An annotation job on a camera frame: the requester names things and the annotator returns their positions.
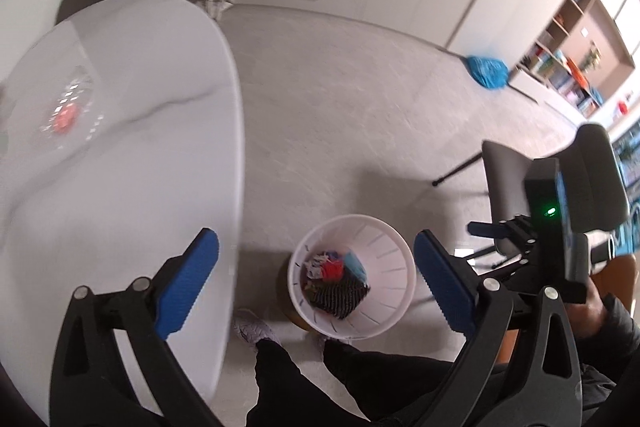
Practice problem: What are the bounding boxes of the black foam mesh sheet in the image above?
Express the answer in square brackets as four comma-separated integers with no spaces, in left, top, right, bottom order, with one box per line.
[305,273,371,320]

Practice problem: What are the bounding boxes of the silver foil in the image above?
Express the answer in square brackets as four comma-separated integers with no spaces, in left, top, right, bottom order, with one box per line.
[304,253,329,281]

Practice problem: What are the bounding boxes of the clear printed plastic bag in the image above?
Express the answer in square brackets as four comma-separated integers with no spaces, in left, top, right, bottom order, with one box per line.
[34,65,104,150]

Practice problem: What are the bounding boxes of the white slotted trash bin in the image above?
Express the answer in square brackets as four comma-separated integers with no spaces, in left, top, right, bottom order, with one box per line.
[281,215,416,341]

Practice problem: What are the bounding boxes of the person's right hand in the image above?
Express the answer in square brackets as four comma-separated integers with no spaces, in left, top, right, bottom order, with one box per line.
[565,279,608,340]

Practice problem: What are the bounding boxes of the grey chair at right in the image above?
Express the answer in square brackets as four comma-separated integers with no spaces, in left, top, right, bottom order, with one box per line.
[432,124,630,235]

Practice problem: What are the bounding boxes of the person's dark trouser legs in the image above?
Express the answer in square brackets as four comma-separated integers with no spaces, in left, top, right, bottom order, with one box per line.
[244,336,640,427]

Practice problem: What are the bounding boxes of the blue mop head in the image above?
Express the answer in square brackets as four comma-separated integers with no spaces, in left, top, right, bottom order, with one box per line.
[463,56,509,90]

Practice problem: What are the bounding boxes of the open bookshelf with items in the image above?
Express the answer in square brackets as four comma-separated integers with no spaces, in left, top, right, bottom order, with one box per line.
[509,0,634,124]

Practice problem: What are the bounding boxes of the white tote bag on floor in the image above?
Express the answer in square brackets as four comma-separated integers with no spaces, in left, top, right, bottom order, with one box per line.
[196,0,234,22]

